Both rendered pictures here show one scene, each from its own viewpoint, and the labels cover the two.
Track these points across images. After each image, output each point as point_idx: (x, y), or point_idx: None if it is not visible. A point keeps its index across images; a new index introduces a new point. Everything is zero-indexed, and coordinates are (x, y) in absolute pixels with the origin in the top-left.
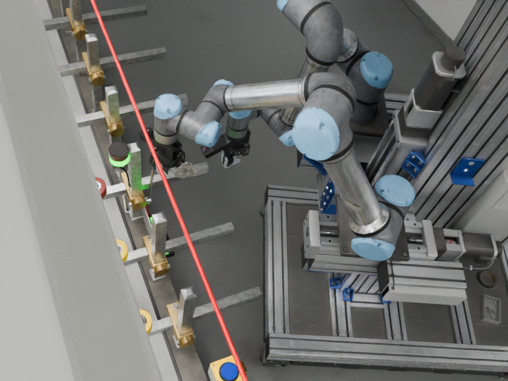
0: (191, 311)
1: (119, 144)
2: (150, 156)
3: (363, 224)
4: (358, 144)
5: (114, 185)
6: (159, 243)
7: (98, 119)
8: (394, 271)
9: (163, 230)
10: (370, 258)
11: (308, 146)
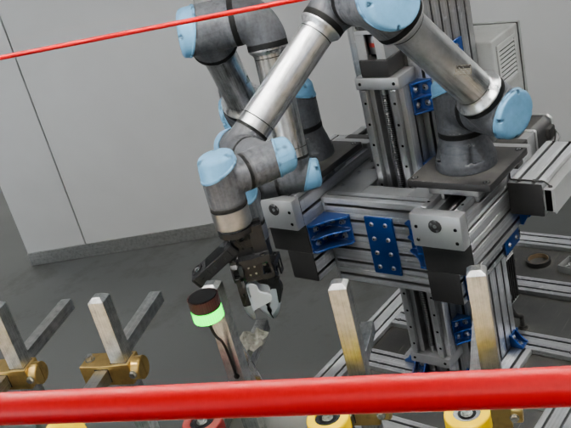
0: (494, 318)
1: (195, 294)
2: (237, 280)
3: (488, 88)
4: (345, 183)
5: None
6: (360, 343)
7: (104, 378)
8: (530, 179)
9: (353, 306)
10: (522, 126)
11: (395, 11)
